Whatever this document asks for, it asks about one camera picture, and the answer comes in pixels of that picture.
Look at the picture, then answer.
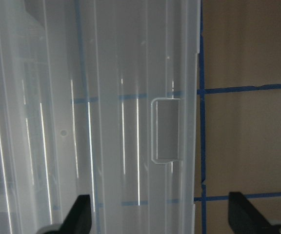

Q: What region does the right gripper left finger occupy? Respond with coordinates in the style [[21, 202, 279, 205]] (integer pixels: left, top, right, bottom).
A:
[[58, 195, 92, 234]]

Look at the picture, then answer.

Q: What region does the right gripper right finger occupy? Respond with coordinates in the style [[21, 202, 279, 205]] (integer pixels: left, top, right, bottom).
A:
[[228, 192, 280, 234]]

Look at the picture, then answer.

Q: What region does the clear plastic box lid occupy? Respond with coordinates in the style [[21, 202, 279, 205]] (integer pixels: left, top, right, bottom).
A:
[[0, 0, 201, 234]]

